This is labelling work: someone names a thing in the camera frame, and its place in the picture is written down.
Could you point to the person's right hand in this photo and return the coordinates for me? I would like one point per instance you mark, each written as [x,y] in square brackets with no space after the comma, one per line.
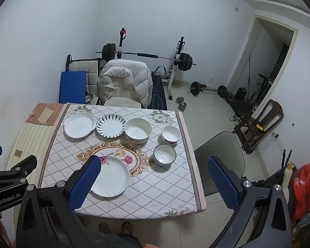
[152,246]

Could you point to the black exercise bike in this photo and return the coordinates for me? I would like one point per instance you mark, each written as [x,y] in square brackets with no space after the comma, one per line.
[261,90]

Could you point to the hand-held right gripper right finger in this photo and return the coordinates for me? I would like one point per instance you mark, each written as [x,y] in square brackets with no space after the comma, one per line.
[223,183]

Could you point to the white puffer jacket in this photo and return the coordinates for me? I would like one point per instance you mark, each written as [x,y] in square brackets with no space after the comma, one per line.
[134,77]

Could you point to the blue folding mat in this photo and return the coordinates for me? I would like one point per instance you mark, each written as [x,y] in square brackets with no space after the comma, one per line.
[72,86]

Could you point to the blue-striped white plate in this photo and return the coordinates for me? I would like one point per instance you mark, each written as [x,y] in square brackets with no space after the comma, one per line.
[111,125]

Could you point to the beige office chair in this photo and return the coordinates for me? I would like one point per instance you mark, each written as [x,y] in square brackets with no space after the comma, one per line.
[121,102]

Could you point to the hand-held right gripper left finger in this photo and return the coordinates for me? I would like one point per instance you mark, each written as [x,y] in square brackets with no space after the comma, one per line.
[85,182]

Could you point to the printed diamond pattern tablecloth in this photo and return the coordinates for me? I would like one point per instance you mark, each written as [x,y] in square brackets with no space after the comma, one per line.
[155,186]

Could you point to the person's feet in sandals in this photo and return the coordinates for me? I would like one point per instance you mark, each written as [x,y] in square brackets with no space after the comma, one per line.
[116,228]

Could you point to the white plate with floral print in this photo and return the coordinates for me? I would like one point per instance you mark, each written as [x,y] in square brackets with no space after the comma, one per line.
[113,178]

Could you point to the person's dark trousers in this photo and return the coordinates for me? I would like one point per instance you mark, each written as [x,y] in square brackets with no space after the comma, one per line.
[118,241]

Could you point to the white toy with orange top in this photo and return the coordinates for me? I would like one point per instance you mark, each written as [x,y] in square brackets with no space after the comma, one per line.
[288,178]

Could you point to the beige padded chair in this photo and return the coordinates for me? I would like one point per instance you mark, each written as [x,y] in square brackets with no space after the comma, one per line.
[89,68]

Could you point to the chrome dumbbell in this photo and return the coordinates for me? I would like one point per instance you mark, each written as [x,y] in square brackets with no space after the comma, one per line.
[182,105]

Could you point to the blue-rimmed white bowl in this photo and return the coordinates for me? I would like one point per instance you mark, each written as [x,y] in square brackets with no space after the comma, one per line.
[164,155]

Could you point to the striped beige cloth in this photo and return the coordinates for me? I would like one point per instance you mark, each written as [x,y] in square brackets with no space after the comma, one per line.
[28,139]

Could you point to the white door frame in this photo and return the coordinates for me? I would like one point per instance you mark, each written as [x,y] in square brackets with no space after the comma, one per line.
[244,56]

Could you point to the black weight bench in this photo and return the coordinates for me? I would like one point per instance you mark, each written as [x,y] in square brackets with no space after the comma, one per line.
[159,94]

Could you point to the white barbell rack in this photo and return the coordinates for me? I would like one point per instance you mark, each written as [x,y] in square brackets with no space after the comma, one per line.
[174,69]

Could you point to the large white bowl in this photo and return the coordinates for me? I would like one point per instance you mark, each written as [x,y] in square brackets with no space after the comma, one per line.
[138,130]

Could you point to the grey plastic chair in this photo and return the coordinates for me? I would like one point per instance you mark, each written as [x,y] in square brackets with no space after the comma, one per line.
[222,147]

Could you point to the small red floral white bowl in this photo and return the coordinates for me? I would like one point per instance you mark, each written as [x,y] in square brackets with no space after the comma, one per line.
[171,135]

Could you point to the small barbell with black plates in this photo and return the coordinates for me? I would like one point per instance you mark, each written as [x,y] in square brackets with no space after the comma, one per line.
[196,88]

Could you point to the red plastic bag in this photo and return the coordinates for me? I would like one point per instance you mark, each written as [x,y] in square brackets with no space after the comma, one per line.
[306,188]

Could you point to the black router with antennas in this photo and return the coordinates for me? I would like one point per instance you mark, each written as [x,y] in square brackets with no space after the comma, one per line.
[280,171]

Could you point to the dark wooden chair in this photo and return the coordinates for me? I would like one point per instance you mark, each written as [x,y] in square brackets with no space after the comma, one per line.
[263,124]

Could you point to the brown cloth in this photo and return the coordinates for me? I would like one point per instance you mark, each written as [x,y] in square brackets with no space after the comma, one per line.
[38,113]

